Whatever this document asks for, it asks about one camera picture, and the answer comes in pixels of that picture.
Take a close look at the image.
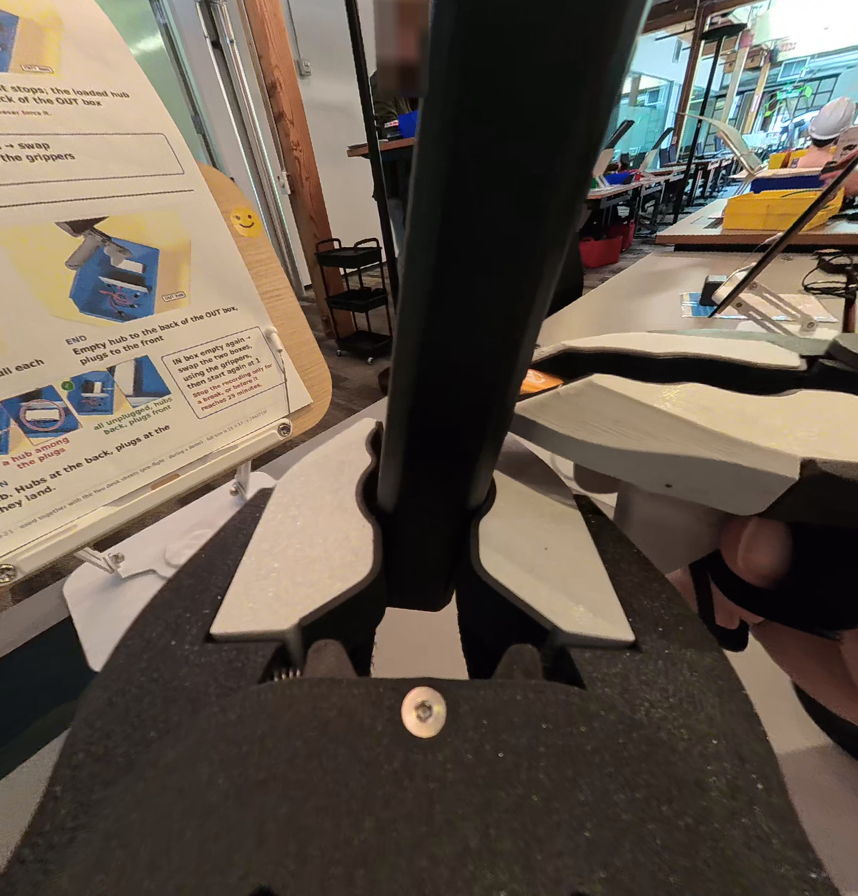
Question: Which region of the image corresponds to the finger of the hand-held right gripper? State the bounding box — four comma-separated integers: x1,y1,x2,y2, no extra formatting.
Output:
532,331,809,382
511,373,858,517

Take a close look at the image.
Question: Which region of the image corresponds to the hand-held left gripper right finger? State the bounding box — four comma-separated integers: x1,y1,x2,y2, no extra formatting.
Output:
455,434,637,676

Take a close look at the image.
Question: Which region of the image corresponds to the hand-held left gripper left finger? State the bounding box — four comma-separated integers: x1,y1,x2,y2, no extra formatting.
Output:
209,418,389,669

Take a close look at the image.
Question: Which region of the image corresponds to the black usb hub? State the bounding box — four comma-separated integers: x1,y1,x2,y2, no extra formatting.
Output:
375,0,650,611

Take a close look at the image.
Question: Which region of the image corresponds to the person's right hand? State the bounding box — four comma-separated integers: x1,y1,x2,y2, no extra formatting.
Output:
669,517,858,736

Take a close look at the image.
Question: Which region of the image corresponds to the black tilted board stand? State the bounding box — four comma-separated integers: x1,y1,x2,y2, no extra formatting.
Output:
700,133,858,331

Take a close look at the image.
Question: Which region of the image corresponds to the red storage bin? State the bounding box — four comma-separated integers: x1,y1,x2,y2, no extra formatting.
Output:
578,234,626,270

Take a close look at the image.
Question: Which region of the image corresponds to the yellow storage bin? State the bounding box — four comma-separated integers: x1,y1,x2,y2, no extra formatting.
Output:
720,185,846,233

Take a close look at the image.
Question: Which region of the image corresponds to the black rolling cart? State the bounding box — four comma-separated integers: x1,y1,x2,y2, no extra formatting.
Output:
314,237,395,365

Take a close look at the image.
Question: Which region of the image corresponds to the printed instruction sheet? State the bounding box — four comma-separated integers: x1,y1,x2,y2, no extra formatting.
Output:
0,0,315,576

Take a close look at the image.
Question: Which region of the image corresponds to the metal stand bracket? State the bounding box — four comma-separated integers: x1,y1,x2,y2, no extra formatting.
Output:
72,458,255,583

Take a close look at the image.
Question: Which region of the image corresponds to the wire page holder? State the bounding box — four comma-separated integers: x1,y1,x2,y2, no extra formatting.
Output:
264,328,294,441

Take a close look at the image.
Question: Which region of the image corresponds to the wooden post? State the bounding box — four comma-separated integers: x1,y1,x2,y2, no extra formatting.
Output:
241,0,356,340

